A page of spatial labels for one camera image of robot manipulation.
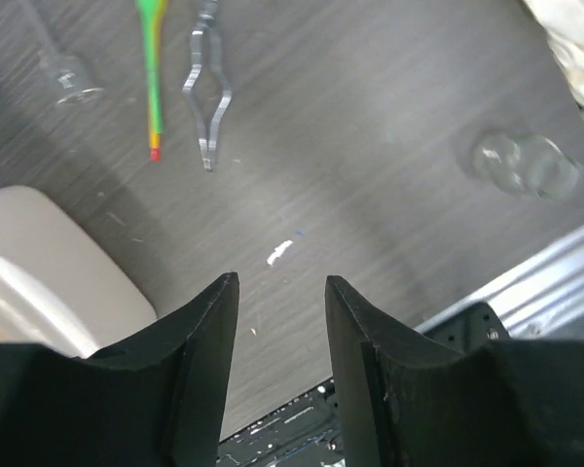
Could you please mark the aluminium rail frame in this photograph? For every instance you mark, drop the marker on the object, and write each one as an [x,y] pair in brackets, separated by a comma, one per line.
[541,297]

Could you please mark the white plastic bin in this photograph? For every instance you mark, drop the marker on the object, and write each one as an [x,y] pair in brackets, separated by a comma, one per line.
[58,287]

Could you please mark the green rainbow spoon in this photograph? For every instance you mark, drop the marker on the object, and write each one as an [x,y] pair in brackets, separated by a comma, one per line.
[151,14]

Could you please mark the cream cloth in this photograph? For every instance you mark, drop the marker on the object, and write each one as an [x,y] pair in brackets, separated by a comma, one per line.
[563,23]

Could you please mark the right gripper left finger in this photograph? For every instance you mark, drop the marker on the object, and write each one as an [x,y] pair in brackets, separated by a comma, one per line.
[156,398]

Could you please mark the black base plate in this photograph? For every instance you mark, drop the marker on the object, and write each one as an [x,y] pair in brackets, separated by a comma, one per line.
[306,430]

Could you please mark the small clear glass bottle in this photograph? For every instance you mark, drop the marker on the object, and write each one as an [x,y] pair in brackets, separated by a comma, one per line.
[525,164]

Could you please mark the metal crucible tongs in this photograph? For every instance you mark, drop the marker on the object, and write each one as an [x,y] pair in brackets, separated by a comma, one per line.
[206,88]

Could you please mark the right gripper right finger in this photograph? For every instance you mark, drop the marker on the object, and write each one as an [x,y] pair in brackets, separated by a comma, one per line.
[405,399]

